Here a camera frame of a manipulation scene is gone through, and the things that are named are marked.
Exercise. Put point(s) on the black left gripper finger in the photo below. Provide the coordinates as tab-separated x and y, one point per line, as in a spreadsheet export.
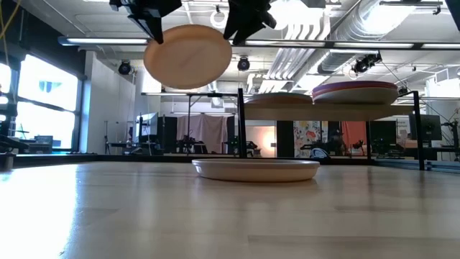
152	27

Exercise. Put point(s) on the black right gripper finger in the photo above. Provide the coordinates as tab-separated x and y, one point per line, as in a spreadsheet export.
260	19
239	21

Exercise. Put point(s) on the cream peach plate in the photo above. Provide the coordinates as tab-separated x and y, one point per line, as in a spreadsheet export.
188	57

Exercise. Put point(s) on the orange red plate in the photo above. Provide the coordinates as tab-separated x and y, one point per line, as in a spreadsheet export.
315	93

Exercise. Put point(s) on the purple plate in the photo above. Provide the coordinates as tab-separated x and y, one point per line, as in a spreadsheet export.
355	83

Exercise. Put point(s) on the white plate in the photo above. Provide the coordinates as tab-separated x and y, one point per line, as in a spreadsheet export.
355	98

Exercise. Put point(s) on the grey beige plate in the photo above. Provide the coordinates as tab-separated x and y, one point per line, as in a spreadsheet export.
255	171

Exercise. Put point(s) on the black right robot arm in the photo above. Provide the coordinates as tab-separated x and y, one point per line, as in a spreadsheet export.
454	11

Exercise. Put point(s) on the wooden shelf with black legs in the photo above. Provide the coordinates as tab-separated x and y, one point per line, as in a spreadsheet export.
323	112

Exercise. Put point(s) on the black ceiling spotlight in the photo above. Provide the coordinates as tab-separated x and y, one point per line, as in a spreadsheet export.
243	64
364	64
124	67

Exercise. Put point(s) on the overhead light bar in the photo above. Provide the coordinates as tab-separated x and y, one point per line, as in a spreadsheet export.
108	41

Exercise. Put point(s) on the background computer monitor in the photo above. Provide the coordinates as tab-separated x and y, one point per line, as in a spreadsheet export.
147	126
427	127

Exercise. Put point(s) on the black cabinet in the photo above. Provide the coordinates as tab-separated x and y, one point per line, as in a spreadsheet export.
168	133

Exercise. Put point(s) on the pink curtain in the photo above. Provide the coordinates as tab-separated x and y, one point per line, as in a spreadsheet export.
203	131

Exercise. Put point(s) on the black partition panel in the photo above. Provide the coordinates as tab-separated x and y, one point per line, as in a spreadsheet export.
284	138

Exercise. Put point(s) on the floral patterned panel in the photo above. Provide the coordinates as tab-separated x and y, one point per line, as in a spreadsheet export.
305	136

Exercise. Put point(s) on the person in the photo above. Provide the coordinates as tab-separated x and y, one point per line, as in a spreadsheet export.
338	142

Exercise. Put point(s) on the white and blue round object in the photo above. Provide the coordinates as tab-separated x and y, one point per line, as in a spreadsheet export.
319	153

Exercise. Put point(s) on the orange panel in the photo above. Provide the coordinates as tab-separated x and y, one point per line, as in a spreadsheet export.
355	131

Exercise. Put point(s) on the black background rig frame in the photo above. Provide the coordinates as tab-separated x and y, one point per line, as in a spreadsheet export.
215	95

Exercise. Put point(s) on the silver ventilation duct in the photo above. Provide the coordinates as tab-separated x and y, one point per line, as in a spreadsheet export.
345	50

